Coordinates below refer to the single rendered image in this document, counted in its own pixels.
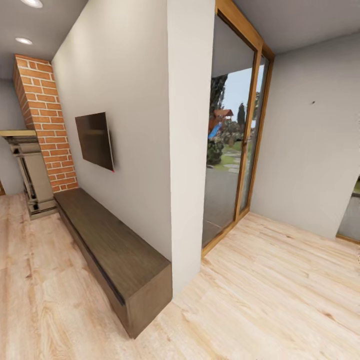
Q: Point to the wall mounted tv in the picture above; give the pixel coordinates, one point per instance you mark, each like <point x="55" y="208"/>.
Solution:
<point x="94" y="138"/>

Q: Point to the cabinet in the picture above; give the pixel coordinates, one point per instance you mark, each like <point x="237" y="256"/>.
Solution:
<point x="135" y="277"/>

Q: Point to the fixed window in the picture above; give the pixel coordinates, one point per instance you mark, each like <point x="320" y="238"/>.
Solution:
<point x="349" y="228"/>

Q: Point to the wood fireplace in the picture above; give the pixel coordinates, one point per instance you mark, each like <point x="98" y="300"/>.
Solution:
<point x="37" y="188"/>

